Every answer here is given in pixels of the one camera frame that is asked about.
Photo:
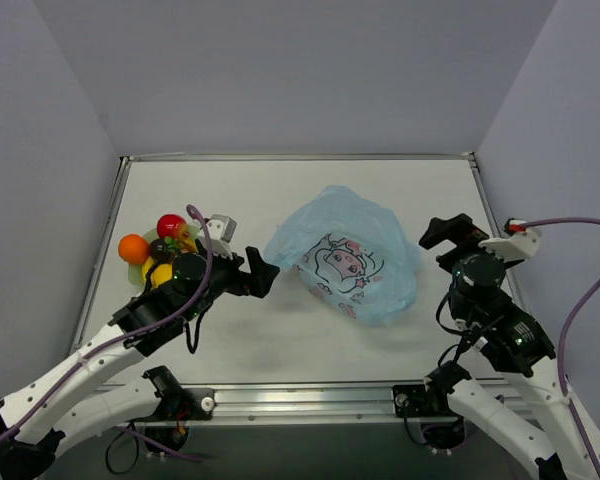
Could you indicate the red fake apple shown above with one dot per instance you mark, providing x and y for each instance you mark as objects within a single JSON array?
[{"x": 172, "y": 226}]

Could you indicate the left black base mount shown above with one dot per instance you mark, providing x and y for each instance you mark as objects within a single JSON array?
[{"x": 160, "y": 426}]

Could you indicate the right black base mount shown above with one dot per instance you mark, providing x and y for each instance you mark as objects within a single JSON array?
[{"x": 428, "y": 420}]

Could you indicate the yellow fake banana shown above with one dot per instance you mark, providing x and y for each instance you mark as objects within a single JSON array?
[{"x": 186, "y": 246}]

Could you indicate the green glass bowl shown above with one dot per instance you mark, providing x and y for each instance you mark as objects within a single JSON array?
[{"x": 134, "y": 271}]

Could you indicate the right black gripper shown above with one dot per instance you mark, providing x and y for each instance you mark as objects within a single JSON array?
[{"x": 460, "y": 247}]

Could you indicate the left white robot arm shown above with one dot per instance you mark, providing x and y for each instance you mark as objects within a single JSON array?
[{"x": 63, "y": 407}]

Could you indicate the aluminium front rail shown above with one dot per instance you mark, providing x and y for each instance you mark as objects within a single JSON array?
[{"x": 294, "y": 404}]

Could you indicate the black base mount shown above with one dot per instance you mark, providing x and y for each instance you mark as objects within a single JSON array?
[
  {"x": 428, "y": 420},
  {"x": 160, "y": 426}
]

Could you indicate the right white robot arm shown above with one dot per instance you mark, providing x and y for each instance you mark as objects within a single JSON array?
[{"x": 564, "y": 441}]

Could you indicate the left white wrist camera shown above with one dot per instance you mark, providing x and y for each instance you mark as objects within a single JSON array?
[{"x": 221, "y": 229}]

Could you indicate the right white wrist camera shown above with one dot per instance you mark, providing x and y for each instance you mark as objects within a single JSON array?
[{"x": 520, "y": 243}]

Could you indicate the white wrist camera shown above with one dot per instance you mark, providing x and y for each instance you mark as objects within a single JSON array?
[
  {"x": 221, "y": 229},
  {"x": 520, "y": 243}
]

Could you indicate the yellow fake fruit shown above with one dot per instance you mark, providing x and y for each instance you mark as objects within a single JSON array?
[{"x": 161, "y": 274}]

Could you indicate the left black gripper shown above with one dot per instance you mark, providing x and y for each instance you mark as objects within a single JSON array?
[{"x": 241, "y": 278}]

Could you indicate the small orange fake fruit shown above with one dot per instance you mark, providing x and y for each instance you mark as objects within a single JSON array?
[{"x": 133, "y": 249}]

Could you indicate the dark red fake fruit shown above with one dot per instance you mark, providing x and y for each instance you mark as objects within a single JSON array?
[{"x": 162, "y": 252}]

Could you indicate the blue translucent plastic bag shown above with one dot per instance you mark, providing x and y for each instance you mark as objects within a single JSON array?
[{"x": 351, "y": 253}]

